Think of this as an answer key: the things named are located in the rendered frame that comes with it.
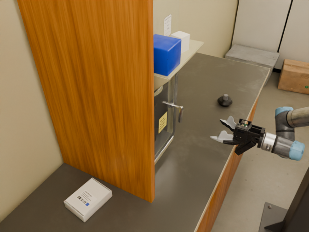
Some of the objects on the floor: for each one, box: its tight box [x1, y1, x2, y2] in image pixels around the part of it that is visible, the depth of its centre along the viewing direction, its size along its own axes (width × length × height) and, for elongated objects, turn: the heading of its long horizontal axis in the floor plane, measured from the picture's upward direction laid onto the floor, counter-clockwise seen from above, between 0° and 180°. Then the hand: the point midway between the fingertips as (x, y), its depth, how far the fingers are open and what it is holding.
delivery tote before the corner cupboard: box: [225, 44, 280, 87], centre depth 379 cm, size 61×44×33 cm
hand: (215, 129), depth 128 cm, fingers open, 12 cm apart
